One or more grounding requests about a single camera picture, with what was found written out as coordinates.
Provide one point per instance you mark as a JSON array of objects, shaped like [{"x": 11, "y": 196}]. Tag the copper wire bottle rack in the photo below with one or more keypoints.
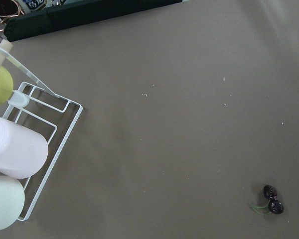
[{"x": 8, "y": 9}]

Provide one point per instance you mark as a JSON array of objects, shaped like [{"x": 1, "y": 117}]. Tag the white wire cup rack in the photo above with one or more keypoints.
[{"x": 54, "y": 117}]

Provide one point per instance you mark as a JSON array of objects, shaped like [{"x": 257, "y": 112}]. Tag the black foam bar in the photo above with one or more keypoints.
[{"x": 56, "y": 18}]

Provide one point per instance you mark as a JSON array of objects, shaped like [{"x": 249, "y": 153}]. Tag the pink plastic cup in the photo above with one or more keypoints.
[{"x": 23, "y": 151}]

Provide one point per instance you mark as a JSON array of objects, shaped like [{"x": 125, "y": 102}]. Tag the pale green plastic cup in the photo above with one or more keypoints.
[{"x": 12, "y": 200}]

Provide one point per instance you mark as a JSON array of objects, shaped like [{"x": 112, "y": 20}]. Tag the yellow plastic cup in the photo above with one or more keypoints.
[{"x": 6, "y": 85}]

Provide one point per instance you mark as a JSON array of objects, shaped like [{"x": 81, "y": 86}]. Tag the dark cherry pair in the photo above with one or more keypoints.
[{"x": 273, "y": 206}]

